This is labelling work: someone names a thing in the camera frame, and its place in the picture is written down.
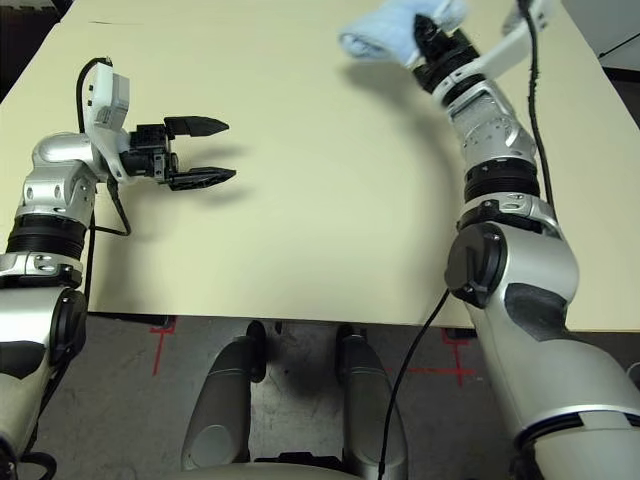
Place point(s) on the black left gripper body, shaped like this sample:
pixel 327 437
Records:
pixel 147 155

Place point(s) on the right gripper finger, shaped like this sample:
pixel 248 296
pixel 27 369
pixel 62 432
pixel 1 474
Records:
pixel 427 30

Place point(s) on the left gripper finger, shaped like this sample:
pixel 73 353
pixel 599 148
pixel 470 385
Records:
pixel 200 178
pixel 195 127

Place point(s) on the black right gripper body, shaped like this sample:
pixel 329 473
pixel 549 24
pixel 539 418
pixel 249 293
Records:
pixel 445 55

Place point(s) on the light blue terry towel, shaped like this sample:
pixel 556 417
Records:
pixel 385 35

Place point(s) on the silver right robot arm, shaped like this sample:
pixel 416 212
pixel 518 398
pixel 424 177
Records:
pixel 530 280

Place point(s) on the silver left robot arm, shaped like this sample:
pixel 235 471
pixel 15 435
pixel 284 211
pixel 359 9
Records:
pixel 55 150

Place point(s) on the black table foot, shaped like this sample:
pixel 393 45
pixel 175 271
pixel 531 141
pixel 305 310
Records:
pixel 155 320

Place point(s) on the black foam puzzle mat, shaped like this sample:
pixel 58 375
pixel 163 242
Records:
pixel 22 45

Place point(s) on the red floor tape mark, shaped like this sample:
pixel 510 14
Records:
pixel 159 350
pixel 457 370

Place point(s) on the black floor mat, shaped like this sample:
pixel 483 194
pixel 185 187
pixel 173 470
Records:
pixel 625 90

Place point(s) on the grey robot right leg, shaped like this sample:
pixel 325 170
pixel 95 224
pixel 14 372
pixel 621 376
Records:
pixel 370 400

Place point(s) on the pale grey robot waist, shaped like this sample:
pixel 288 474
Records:
pixel 260 474

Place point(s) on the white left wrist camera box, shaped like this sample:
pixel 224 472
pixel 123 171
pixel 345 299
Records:
pixel 107 95

